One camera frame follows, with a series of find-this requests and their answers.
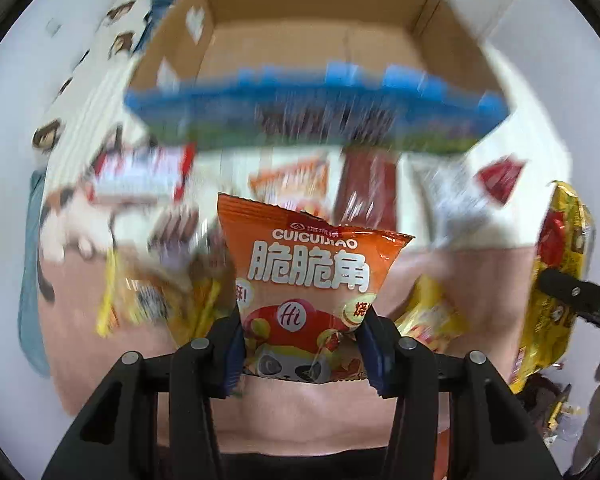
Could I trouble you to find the white grey biscuit packet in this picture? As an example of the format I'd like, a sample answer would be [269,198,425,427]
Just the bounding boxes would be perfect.
[412,157,493,247]

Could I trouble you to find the red white long snack packet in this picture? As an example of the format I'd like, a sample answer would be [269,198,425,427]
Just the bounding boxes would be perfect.
[86,144,196,204]

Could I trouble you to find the dark red brown snack packet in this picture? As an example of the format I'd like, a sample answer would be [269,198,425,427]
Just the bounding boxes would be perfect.
[332,148,398,231]

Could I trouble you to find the red triangular chocolate packet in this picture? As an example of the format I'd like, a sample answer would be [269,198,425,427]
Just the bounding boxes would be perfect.
[476,155,526,206]

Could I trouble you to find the yellow striped candy packets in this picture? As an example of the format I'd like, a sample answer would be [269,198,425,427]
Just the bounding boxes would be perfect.
[95,249,230,346]

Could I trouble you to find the teal cloth at edge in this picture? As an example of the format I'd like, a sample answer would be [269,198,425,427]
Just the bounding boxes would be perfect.
[18,170,50,378]

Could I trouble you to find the blue green milk cardboard box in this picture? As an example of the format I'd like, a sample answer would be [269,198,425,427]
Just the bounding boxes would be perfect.
[124,0,509,154]

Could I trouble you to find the cat print striped blanket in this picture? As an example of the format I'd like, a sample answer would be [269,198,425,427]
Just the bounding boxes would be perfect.
[35,0,571,455]

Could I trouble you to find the orange crispy corn snack bag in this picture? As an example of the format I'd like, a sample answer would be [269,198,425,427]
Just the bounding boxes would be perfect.
[218,194,412,384]

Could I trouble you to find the orange sunflower seed snack bag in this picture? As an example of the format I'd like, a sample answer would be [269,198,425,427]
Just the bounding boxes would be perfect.
[249,157,329,218]

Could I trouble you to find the yellow orange snack packet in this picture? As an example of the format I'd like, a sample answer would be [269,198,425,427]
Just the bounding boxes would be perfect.
[396,274,469,353]

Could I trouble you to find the yellow large snack bag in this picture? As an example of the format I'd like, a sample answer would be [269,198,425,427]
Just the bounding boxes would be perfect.
[509,181,596,393]

